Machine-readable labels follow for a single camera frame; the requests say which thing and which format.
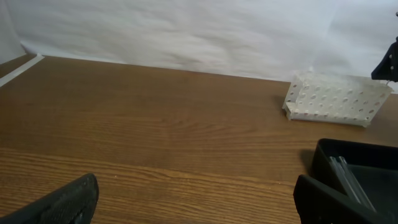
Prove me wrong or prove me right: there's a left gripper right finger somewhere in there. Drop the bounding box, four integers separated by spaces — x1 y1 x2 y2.
293 174 398 224

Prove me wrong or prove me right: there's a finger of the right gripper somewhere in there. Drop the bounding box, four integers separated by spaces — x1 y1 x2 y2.
371 36 398 83

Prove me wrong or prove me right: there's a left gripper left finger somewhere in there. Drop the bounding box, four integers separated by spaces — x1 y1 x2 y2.
0 173 100 224

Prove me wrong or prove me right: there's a clear test tube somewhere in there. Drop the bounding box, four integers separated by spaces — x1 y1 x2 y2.
338 156 377 213
328 156 363 206

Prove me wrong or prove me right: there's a white test tube rack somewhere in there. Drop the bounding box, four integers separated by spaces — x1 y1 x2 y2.
282 70 394 128

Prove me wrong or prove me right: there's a black tray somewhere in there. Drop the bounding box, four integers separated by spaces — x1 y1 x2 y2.
310 138 398 218

